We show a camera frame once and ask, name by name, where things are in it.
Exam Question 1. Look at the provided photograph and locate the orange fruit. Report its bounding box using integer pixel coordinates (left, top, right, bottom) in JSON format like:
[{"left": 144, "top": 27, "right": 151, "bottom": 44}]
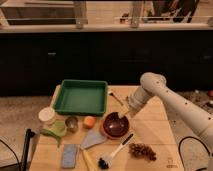
[{"left": 83, "top": 116, "right": 96, "bottom": 129}]

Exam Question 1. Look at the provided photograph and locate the black cable right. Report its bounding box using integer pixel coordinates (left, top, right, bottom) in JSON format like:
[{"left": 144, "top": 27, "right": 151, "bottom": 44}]
[{"left": 177, "top": 135, "right": 213, "bottom": 171}]

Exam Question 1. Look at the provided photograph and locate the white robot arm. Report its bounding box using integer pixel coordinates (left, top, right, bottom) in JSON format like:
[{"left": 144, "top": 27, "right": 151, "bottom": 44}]
[{"left": 119, "top": 72, "right": 213, "bottom": 146}]

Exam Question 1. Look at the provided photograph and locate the dark brown bowl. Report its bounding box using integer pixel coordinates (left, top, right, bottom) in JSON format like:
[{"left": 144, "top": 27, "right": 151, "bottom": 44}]
[{"left": 103, "top": 112, "right": 129, "bottom": 137}]

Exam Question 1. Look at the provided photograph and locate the brown grape bunch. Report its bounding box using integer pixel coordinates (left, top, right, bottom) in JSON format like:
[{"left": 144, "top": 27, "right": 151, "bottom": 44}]
[{"left": 129, "top": 143, "right": 157, "bottom": 161}]

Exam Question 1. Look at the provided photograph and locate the green cloth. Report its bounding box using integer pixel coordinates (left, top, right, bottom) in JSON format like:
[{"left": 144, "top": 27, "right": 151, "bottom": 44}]
[{"left": 41, "top": 120, "right": 67, "bottom": 146}]

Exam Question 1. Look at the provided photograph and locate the yellow handle tool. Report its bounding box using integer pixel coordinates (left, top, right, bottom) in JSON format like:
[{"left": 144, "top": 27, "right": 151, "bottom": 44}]
[{"left": 82, "top": 150, "right": 98, "bottom": 171}]

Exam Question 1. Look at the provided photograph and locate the green plastic tray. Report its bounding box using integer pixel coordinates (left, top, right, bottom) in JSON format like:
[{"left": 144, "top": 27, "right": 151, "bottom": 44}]
[{"left": 53, "top": 79, "right": 108, "bottom": 117}]

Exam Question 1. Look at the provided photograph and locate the grey spatula scraper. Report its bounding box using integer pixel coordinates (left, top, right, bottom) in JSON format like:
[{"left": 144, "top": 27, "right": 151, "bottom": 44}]
[{"left": 80, "top": 130, "right": 107, "bottom": 149}]

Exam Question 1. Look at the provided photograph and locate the orange bowl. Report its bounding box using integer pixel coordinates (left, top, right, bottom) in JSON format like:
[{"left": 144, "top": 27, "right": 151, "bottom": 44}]
[{"left": 99, "top": 125, "right": 127, "bottom": 140}]

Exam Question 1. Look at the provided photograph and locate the small metal cup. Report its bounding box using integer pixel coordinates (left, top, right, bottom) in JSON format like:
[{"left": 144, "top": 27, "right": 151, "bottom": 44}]
[{"left": 65, "top": 116, "right": 78, "bottom": 133}]

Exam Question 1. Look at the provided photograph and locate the small wooden spoon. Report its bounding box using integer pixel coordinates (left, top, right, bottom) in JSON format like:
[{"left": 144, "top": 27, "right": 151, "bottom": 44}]
[{"left": 108, "top": 91, "right": 124, "bottom": 105}]

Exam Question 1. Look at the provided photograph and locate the blue sponge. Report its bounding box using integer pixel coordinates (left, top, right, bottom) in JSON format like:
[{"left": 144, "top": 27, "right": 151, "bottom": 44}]
[{"left": 61, "top": 144, "right": 77, "bottom": 169}]

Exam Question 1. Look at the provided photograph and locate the white black dish brush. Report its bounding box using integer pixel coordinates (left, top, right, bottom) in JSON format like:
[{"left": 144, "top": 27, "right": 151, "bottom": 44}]
[{"left": 98, "top": 133, "right": 133, "bottom": 169}]

